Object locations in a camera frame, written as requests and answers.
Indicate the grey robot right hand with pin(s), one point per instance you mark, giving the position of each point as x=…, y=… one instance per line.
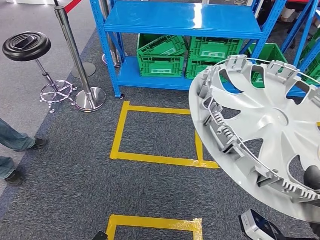
x=312, y=177

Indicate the silver plastic wheel hubcap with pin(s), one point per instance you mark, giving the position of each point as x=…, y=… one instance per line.
x=269, y=126

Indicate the person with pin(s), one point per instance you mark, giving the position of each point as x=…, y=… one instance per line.
x=15, y=139
x=287, y=14

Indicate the collapsed green plastic crate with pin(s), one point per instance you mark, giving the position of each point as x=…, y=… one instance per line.
x=162, y=44

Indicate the red barrier belt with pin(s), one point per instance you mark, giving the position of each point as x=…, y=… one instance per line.
x=72, y=6

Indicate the black seat chrome stool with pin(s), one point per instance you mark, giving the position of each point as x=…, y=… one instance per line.
x=26, y=46

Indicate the chrome stanchion post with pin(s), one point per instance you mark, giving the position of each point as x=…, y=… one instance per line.
x=87, y=96
x=112, y=59

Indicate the black post stanchion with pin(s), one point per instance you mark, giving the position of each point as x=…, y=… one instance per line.
x=84, y=71

